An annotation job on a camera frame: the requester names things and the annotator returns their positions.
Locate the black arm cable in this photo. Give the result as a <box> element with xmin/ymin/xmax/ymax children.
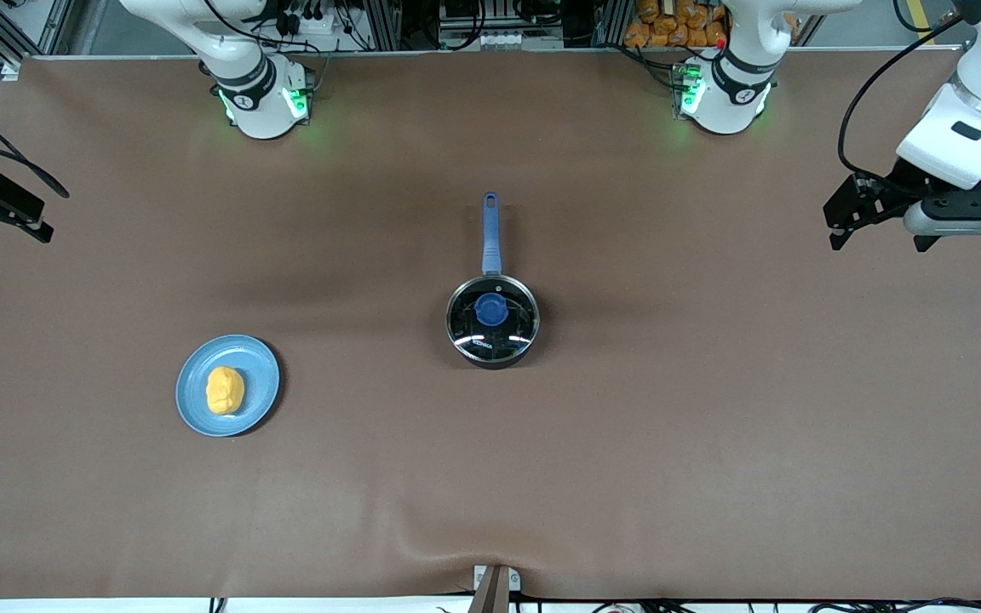
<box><xmin>836</xmin><ymin>15</ymin><xmax>970</xmax><ymax>181</ymax></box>
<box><xmin>0</xmin><ymin>94</ymin><xmax>71</xmax><ymax>199</ymax></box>

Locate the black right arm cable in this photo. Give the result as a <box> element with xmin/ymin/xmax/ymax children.
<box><xmin>0</xmin><ymin>94</ymin><xmax>71</xmax><ymax>199</ymax></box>

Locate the yellow potato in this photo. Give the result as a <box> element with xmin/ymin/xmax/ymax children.
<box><xmin>205</xmin><ymin>366</ymin><xmax>246</xmax><ymax>416</ymax></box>

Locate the blue round plate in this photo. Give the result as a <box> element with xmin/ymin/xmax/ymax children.
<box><xmin>175</xmin><ymin>335</ymin><xmax>281</xmax><ymax>438</ymax></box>

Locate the metal table clamp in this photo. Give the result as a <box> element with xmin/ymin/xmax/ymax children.
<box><xmin>473</xmin><ymin>564</ymin><xmax>522</xmax><ymax>613</ymax></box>

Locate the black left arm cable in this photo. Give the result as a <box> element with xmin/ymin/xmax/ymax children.
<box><xmin>836</xmin><ymin>15</ymin><xmax>970</xmax><ymax>181</ymax></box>

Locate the black pot with blue handle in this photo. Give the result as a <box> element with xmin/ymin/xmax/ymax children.
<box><xmin>445</xmin><ymin>192</ymin><xmax>541</xmax><ymax>370</ymax></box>

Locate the white power strip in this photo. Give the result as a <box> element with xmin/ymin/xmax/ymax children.
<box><xmin>282</xmin><ymin>7</ymin><xmax>352</xmax><ymax>40</ymax></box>

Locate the orange packaged goods pile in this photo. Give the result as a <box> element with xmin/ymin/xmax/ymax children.
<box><xmin>623</xmin><ymin>0</ymin><xmax>730</xmax><ymax>49</ymax></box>

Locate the glass lid with blue knob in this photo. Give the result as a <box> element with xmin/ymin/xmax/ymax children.
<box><xmin>448</xmin><ymin>277</ymin><xmax>539</xmax><ymax>360</ymax></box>

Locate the brown table mat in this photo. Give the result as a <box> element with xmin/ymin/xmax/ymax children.
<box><xmin>0</xmin><ymin>47</ymin><xmax>981</xmax><ymax>601</ymax></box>

